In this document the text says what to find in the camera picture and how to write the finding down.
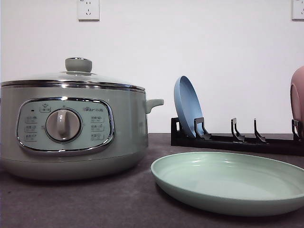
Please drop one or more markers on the green plate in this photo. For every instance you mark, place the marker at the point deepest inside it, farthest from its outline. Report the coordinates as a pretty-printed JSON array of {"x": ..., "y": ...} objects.
[{"x": 230, "y": 183}]

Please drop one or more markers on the pink plate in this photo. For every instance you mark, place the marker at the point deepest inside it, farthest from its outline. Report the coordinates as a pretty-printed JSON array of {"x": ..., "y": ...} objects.
[{"x": 297, "y": 99}]

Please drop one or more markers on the grey table mat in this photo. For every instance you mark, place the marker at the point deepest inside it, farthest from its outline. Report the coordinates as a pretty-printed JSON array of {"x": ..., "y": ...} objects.
[{"x": 135, "y": 199}]

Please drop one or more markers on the white wall socket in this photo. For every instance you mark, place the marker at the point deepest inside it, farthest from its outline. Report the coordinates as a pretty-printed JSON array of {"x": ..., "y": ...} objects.
[
  {"x": 88, "y": 11},
  {"x": 296, "y": 11}
]

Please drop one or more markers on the blue plate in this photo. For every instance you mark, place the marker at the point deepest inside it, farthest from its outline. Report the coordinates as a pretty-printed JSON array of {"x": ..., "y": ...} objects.
[{"x": 188, "y": 104}]

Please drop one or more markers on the white wall socket right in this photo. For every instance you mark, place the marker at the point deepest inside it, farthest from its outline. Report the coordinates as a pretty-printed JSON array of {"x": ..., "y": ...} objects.
[{"x": 296, "y": 11}]

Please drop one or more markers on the green electric steamer pot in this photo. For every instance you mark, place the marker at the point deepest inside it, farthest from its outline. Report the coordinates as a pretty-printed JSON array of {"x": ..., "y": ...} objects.
[{"x": 73, "y": 132}]

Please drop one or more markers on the black dish rack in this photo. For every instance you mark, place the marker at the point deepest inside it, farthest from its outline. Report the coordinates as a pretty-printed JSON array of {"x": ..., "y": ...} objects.
[{"x": 238, "y": 142}]

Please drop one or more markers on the glass steamer lid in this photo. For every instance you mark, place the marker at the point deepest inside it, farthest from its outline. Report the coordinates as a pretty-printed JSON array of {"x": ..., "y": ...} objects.
[{"x": 78, "y": 71}]

